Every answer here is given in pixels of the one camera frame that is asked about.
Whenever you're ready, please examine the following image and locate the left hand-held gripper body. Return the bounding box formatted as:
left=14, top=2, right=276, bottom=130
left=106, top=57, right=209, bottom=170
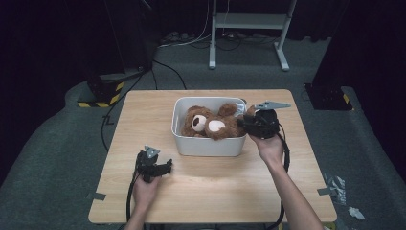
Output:
left=134, top=145, right=162, bottom=184

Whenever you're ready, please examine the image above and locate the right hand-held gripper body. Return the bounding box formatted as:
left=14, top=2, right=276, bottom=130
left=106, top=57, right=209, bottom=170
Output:
left=250, top=101, right=292, bottom=140

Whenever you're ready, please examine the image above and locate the brown teddy bear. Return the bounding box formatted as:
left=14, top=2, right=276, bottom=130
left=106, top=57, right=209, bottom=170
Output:
left=181, top=103, right=257, bottom=141

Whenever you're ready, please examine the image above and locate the white plastic bin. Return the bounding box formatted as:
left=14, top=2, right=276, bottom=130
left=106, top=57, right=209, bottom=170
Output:
left=170, top=96, right=248, bottom=158

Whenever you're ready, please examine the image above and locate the person's left hand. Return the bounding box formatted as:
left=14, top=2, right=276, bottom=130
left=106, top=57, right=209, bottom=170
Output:
left=131, top=174, right=163, bottom=209

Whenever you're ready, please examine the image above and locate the person's right hand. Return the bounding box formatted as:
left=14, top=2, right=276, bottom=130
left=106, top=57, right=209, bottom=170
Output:
left=248, top=132, right=287, bottom=166

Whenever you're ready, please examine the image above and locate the black yellow striped stand base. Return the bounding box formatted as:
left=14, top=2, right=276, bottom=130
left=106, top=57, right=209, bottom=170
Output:
left=77, top=71, right=126, bottom=109

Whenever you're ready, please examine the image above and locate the white metal stand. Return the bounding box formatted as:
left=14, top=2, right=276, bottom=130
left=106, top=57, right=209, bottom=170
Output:
left=208, top=0, right=299, bottom=72

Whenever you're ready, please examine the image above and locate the crumpled silver foil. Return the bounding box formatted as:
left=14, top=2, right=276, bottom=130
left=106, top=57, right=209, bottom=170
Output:
left=323, top=172, right=348, bottom=206

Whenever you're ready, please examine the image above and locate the white paper scrap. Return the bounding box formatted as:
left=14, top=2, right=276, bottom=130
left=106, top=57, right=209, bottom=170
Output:
left=347, top=206, right=366, bottom=221

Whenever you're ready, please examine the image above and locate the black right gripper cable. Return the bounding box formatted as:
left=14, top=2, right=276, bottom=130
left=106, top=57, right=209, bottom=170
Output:
left=263, top=123, right=291, bottom=230

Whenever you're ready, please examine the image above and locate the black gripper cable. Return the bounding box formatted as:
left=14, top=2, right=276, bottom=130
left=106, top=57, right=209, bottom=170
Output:
left=125, top=172, right=142, bottom=223
left=263, top=123, right=291, bottom=230

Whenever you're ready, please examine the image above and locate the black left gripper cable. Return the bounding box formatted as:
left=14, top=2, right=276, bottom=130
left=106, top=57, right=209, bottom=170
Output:
left=125, top=172, right=142, bottom=223

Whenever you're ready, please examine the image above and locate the black floor cable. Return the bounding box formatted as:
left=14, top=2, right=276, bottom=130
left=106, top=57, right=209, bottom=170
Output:
left=101, top=58, right=189, bottom=151

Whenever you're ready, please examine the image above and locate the white floor cable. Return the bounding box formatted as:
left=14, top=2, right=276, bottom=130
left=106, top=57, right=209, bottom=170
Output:
left=158, top=0, right=213, bottom=49

